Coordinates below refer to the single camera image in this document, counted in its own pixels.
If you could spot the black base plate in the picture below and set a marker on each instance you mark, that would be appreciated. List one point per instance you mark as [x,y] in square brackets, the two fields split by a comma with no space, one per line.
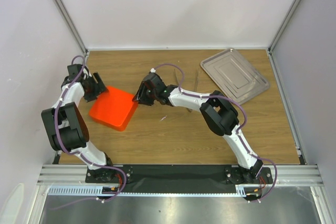
[229,174]

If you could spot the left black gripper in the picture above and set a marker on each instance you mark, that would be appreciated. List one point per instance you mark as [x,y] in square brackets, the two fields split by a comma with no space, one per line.
[91,97]

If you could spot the grey cable duct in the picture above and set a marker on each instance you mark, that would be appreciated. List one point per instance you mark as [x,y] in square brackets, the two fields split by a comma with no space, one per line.
[108,191]

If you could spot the orange box lid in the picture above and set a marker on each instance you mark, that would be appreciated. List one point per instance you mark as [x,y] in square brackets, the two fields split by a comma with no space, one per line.
[114,98]

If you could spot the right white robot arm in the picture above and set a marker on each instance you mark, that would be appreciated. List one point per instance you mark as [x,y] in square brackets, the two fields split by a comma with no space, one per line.
[218,112]

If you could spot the orange compartment chocolate box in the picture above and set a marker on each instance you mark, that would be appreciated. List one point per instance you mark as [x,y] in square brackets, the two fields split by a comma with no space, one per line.
[116,118]

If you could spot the metal tongs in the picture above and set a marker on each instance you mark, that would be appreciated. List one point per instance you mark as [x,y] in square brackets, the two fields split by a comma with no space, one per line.
[197,72]

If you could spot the metal tray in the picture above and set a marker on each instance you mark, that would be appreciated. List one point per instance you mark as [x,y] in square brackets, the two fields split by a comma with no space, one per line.
[236,77]

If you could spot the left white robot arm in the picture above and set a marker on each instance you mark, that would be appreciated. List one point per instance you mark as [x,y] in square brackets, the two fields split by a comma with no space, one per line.
[66,128]

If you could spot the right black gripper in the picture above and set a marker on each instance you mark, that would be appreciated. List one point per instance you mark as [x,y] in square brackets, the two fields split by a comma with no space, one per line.
[140,97]

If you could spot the aluminium frame rail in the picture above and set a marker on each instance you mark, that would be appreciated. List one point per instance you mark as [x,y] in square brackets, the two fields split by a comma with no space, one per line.
[298,176]

